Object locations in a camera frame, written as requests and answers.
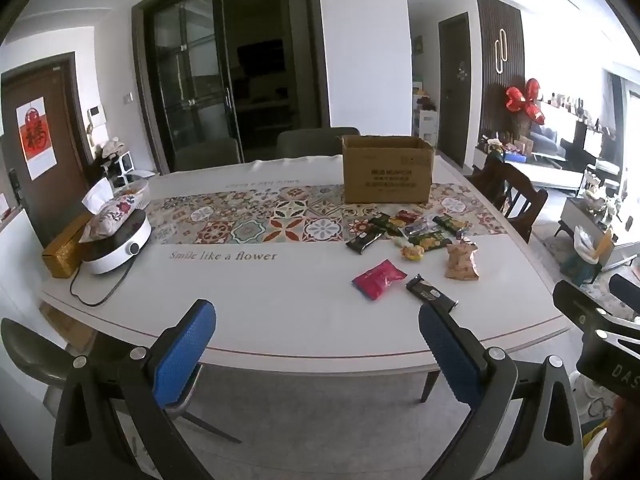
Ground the floral tissue box cover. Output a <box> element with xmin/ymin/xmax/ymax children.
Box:
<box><xmin>79</xmin><ymin>177</ymin><xmax>146</xmax><ymax>243</ymax></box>

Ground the dark table leg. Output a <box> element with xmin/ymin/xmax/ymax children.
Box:
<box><xmin>419</xmin><ymin>370</ymin><xmax>442</xmax><ymax>404</ymax></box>

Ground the grey shell chair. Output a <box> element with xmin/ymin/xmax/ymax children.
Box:
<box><xmin>0</xmin><ymin>317</ymin><xmax>241</xmax><ymax>446</ymax></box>

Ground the black bar snack packet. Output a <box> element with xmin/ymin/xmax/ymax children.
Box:
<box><xmin>405</xmin><ymin>275</ymin><xmax>460</xmax><ymax>313</ymax></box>

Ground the flat brown carton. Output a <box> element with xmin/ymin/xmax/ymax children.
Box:
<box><xmin>42</xmin><ymin>305</ymin><xmax>96</xmax><ymax>351</ymax></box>

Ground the gold rectangular box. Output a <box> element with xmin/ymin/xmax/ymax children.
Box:
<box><xmin>41</xmin><ymin>212</ymin><xmax>93</xmax><ymax>279</ymax></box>

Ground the green packet yellow print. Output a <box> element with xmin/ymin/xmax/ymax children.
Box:
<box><xmin>410</xmin><ymin>232</ymin><xmax>453</xmax><ymax>254</ymax></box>

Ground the dark interior door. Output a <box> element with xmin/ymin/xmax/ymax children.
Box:
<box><xmin>438</xmin><ymin>11</ymin><xmax>473</xmax><ymax>166</ymax></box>

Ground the blue sofa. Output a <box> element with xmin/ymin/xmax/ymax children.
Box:
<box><xmin>530</xmin><ymin>122</ymin><xmax>558</xmax><ymax>156</ymax></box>

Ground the tan snack bag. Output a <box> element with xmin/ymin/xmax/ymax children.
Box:
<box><xmin>444</xmin><ymin>240</ymin><xmax>480</xmax><ymax>282</ymax></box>

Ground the white hallway shelf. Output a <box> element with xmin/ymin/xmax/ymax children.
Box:
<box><xmin>412</xmin><ymin>75</ymin><xmax>441</xmax><ymax>148</ymax></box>

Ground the pink snack packet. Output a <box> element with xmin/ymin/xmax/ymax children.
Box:
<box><xmin>351</xmin><ymin>259</ymin><xmax>408</xmax><ymax>301</ymax></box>

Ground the red bow balloon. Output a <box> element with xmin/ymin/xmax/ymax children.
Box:
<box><xmin>505</xmin><ymin>77</ymin><xmax>548</xmax><ymax>123</ymax></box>

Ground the dark green snack packet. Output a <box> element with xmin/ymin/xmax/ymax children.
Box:
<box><xmin>369</xmin><ymin>212</ymin><xmax>401</xmax><ymax>236</ymax></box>
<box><xmin>432</xmin><ymin>214</ymin><xmax>468</xmax><ymax>235</ymax></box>

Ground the dark slatted wall panel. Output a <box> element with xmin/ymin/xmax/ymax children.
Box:
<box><xmin>475</xmin><ymin>0</ymin><xmax>526</xmax><ymax>161</ymax></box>

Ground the white storage rack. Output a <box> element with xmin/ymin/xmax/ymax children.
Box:
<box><xmin>95</xmin><ymin>137</ymin><xmax>136</xmax><ymax>186</ymax></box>

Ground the brown entrance door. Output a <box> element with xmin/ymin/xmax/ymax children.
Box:
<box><xmin>0</xmin><ymin>52</ymin><xmax>96</xmax><ymax>248</ymax></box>

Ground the black power cord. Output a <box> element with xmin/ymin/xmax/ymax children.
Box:
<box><xmin>69</xmin><ymin>257</ymin><xmax>133</xmax><ymax>307</ymax></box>

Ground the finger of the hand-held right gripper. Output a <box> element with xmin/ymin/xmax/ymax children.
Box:
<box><xmin>608</xmin><ymin>274</ymin><xmax>640</xmax><ymax>311</ymax></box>
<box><xmin>552</xmin><ymin>279</ymin><xmax>627</xmax><ymax>335</ymax></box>

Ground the white tile pattern tablecloth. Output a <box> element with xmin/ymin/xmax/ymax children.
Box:
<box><xmin>40</xmin><ymin>152</ymin><xmax>573</xmax><ymax>376</ymax></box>

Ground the dark framed glass sliding door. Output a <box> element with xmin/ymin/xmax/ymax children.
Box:
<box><xmin>131</xmin><ymin>0</ymin><xmax>331</xmax><ymax>173</ymax></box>

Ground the dark wooden chair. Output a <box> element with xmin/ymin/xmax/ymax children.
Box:
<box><xmin>470</xmin><ymin>152</ymin><xmax>549</xmax><ymax>245</ymax></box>

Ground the white induction cooker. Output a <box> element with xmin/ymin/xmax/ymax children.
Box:
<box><xmin>80</xmin><ymin>209</ymin><xmax>152</xmax><ymax>275</ymax></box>

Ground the white rounded floor object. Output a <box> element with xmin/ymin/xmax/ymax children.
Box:
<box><xmin>570</xmin><ymin>374</ymin><xmax>617</xmax><ymax>422</ymax></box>

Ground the clear dark snack packet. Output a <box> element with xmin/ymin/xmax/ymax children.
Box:
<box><xmin>400</xmin><ymin>220</ymin><xmax>436</xmax><ymax>239</ymax></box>

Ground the person's right forearm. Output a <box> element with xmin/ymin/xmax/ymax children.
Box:
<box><xmin>597</xmin><ymin>417</ymin><xmax>640</xmax><ymax>480</ymax></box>

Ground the white low sideboard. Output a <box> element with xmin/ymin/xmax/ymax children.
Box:
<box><xmin>475</xmin><ymin>142</ymin><xmax>586</xmax><ymax>191</ymax></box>

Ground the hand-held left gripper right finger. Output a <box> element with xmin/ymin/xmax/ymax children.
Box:
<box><xmin>417</xmin><ymin>302</ymin><xmax>586</xmax><ymax>480</ymax></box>

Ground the grey upholstered chair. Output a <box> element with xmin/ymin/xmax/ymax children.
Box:
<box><xmin>276</xmin><ymin>127</ymin><xmax>361</xmax><ymax>158</ymax></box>
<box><xmin>172</xmin><ymin>136</ymin><xmax>243</xmax><ymax>173</ymax></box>

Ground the red white door poster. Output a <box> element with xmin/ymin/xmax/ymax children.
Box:
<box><xmin>16</xmin><ymin>98</ymin><xmax>57</xmax><ymax>181</ymax></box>

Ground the brown cardboard box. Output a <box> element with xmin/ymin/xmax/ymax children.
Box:
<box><xmin>341</xmin><ymin>135</ymin><xmax>436</xmax><ymax>205</ymax></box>

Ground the long black snack packet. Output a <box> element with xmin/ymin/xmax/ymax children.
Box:
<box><xmin>346</xmin><ymin>230</ymin><xmax>386</xmax><ymax>256</ymax></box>

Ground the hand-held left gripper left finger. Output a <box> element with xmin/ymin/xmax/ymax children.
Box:
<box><xmin>51</xmin><ymin>299</ymin><xmax>218</xmax><ymax>480</ymax></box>

